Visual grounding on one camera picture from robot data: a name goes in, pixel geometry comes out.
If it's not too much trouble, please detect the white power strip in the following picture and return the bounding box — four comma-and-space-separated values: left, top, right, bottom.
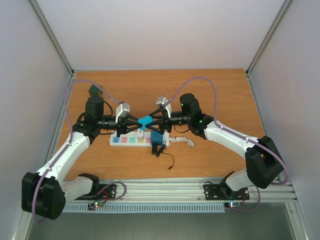
109, 131, 171, 148

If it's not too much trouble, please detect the light blue adapter plug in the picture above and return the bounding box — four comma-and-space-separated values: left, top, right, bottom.
137, 115, 153, 131

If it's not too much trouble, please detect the black adapter with thin cable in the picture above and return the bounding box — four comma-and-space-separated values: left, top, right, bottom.
151, 141, 175, 171

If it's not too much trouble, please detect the dark green cube plug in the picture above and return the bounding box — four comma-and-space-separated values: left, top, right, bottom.
88, 84, 103, 97

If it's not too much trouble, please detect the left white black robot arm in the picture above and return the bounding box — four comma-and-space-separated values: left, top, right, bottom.
21, 96, 142, 220

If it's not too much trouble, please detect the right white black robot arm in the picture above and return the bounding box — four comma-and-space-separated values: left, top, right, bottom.
146, 93, 285, 199

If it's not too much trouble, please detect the dark blue adapter base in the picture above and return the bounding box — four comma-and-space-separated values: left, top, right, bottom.
150, 131, 163, 146

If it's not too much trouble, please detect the white usb charger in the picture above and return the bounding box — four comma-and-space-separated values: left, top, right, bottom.
136, 129, 145, 143

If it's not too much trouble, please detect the left controller board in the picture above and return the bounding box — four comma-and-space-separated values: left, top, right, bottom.
87, 202, 104, 211

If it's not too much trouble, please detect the controller board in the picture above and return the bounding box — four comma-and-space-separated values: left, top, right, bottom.
224, 201, 242, 209
87, 202, 104, 211

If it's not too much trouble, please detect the right controller board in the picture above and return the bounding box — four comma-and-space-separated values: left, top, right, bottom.
224, 201, 242, 209

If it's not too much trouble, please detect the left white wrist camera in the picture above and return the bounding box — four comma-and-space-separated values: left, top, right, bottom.
115, 102, 130, 118

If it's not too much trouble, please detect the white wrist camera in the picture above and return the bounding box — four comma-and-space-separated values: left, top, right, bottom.
156, 96, 172, 118
115, 102, 130, 118

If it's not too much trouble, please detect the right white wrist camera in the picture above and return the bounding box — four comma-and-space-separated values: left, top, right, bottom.
156, 96, 172, 118

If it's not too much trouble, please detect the white coiled power cord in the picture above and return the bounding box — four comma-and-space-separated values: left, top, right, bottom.
169, 136, 195, 148

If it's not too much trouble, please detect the aluminium mounting rail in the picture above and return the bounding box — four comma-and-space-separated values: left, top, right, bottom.
22, 177, 298, 203

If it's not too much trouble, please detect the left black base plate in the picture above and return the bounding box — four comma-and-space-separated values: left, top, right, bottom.
76, 184, 117, 201

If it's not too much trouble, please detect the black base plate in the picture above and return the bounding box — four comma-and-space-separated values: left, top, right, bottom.
202, 181, 250, 201
76, 184, 117, 201

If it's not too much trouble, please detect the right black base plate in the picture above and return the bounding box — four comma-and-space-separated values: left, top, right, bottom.
202, 181, 250, 201

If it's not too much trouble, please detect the grey slotted cable duct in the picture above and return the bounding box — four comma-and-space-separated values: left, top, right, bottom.
62, 202, 225, 214

